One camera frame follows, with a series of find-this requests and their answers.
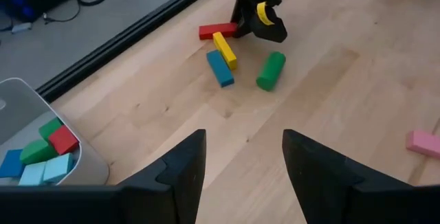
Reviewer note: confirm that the green cylinder block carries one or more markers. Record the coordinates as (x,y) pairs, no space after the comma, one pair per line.
(271,71)

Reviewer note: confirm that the small light cyan block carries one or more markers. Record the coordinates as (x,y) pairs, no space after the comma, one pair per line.
(32,174)

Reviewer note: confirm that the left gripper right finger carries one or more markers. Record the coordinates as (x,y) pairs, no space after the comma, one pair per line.
(316,182)

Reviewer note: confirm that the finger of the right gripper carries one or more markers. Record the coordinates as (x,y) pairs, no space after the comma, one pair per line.
(240,21)
(275,33)

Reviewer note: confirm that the grey plastic bin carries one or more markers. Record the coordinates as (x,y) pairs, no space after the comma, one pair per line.
(89,172)

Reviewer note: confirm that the black aluminium table frame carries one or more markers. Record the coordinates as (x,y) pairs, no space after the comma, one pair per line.
(120,42)

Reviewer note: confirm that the small green block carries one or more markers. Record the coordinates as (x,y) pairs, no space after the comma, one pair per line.
(49,128)

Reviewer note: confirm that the long yellow block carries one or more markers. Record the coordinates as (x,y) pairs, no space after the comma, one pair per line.
(224,50)

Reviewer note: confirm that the small red block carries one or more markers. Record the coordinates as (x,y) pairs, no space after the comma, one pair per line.
(63,139)

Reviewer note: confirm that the long red block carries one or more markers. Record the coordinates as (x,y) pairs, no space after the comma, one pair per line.
(217,31)

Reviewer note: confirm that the green half-round block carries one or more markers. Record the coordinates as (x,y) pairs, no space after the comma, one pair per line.
(38,152)

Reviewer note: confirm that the white power adapter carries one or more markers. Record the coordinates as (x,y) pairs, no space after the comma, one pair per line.
(21,28)

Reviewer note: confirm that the long pink block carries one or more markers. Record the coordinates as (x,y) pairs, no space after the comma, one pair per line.
(423,143)

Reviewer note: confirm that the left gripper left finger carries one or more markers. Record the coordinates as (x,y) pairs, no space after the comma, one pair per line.
(182,182)

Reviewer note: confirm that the small blue block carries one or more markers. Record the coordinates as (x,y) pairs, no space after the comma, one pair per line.
(10,164)

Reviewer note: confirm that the long teal block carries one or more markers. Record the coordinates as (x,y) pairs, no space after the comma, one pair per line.
(220,68)

